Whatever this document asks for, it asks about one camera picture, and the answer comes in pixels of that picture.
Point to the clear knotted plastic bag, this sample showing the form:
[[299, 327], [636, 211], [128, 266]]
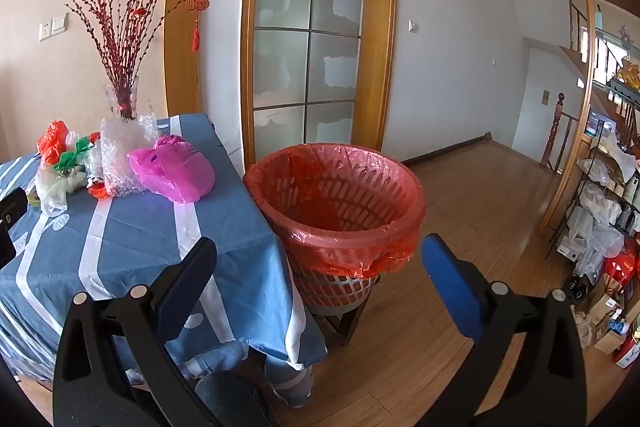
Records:
[[55, 187]]

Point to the red plastic bin liner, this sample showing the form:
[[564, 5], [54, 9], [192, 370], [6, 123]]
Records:
[[345, 247]]

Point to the clear bubble wrap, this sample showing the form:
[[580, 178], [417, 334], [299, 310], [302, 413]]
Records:
[[120, 147]]

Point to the wooden door frame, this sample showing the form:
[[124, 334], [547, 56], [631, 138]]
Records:
[[385, 57]]

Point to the red berry branch bouquet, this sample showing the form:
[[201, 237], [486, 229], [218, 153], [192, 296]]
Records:
[[122, 47]]

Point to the wooden display cabinet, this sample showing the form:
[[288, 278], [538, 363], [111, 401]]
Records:
[[575, 132]]

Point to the grey lattice waste basket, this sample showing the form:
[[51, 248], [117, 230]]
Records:
[[330, 294]]

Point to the stair handrail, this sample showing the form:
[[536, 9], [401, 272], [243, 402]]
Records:
[[579, 27]]

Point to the pink plastic bag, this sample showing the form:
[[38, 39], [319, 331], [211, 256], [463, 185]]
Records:
[[175, 172]]

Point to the clear glass vase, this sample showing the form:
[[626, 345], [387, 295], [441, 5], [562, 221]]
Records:
[[120, 102]]

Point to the black metal rack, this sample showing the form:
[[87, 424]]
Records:
[[582, 207]]

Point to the red gift bag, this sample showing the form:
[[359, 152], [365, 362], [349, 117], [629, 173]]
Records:
[[620, 272]]

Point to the golden ornament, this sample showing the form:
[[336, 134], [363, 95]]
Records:
[[629, 76]]

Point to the small red plastic bag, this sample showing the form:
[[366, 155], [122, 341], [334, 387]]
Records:
[[97, 191]]

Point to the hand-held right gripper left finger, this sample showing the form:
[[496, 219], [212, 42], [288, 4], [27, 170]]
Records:
[[192, 284]]

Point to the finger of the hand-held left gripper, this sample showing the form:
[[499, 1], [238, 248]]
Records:
[[12, 207]]

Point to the frosted glass door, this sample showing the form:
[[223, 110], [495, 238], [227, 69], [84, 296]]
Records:
[[285, 57]]

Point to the dark wooden stool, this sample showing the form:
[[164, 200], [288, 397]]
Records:
[[350, 327]]

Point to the blue white striped tablecloth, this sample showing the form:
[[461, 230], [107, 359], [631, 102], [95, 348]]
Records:
[[150, 232]]

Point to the wooden stair newel post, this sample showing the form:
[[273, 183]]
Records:
[[554, 132]]

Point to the orange plastic bag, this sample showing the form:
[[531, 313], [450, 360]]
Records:
[[52, 139]]

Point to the white red box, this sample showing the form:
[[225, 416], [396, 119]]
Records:
[[629, 352]]

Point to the brown wall plate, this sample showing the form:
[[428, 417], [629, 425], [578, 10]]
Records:
[[546, 98]]

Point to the brown cardboard box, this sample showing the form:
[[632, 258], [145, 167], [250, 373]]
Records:
[[612, 339], [605, 309]]

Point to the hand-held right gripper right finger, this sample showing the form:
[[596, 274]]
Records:
[[450, 287]]

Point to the green paw print bag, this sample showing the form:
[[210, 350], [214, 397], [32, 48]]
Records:
[[72, 157]]

